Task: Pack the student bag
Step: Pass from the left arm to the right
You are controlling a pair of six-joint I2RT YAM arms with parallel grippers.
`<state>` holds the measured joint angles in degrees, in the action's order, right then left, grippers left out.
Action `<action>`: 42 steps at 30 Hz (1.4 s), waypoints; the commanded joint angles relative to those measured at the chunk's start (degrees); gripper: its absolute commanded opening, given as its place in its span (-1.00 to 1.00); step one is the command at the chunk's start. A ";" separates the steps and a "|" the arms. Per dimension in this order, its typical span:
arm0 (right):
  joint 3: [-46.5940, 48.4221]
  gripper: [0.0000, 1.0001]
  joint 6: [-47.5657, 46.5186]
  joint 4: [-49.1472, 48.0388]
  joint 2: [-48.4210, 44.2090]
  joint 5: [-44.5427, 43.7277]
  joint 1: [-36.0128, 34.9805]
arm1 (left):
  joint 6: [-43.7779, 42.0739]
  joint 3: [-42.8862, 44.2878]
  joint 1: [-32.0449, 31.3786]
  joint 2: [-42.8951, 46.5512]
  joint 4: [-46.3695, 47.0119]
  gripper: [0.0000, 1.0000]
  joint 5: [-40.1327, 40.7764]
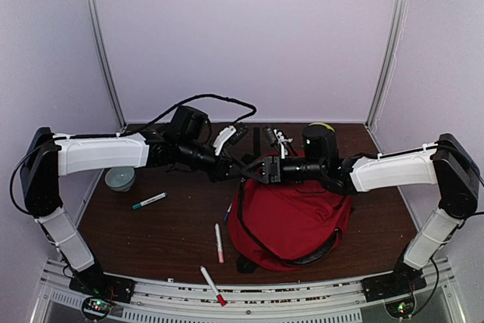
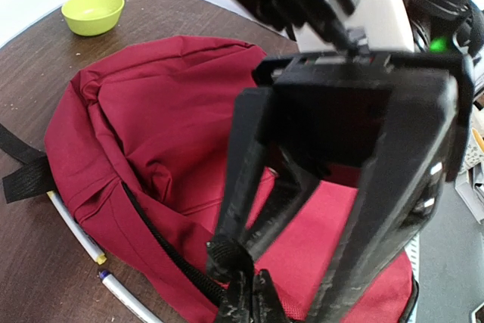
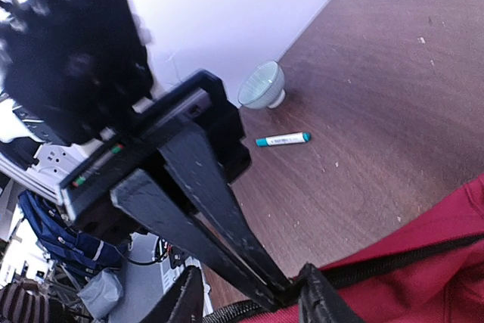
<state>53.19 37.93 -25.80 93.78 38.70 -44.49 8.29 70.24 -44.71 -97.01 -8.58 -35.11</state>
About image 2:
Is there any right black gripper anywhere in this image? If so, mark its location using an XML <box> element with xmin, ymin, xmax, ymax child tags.
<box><xmin>253</xmin><ymin>51</ymin><xmax>474</xmax><ymax>180</ymax></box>

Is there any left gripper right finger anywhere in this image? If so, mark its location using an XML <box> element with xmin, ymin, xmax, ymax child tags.
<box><xmin>255</xmin><ymin>269</ymin><xmax>290</xmax><ymax>323</ymax></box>

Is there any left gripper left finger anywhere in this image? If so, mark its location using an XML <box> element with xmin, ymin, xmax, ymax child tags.
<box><xmin>217</xmin><ymin>271</ymin><xmax>256</xmax><ymax>323</ymax></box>

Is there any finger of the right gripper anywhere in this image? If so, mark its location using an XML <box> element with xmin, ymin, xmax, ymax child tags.
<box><xmin>307</xmin><ymin>94</ymin><xmax>458</xmax><ymax>322</ymax></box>
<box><xmin>206</xmin><ymin>88</ymin><xmax>274</xmax><ymax>284</ymax></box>

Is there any red backpack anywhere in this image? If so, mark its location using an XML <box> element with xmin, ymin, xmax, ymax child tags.
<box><xmin>1</xmin><ymin>36</ymin><xmax>418</xmax><ymax>322</ymax></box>

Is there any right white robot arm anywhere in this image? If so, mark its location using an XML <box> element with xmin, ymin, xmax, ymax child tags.
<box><xmin>207</xmin><ymin>0</ymin><xmax>479</xmax><ymax>322</ymax></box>

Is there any purple capped white marker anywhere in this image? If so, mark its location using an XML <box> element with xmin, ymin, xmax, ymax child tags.
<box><xmin>98</xmin><ymin>270</ymin><xmax>163</xmax><ymax>323</ymax></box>

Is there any yellow capped white marker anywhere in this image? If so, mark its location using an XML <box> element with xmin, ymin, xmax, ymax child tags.
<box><xmin>47</xmin><ymin>191</ymin><xmax>107</xmax><ymax>266</ymax></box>

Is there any lime green bowl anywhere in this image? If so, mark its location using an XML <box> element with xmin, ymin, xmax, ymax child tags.
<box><xmin>61</xmin><ymin>0</ymin><xmax>126</xmax><ymax>37</ymax></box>

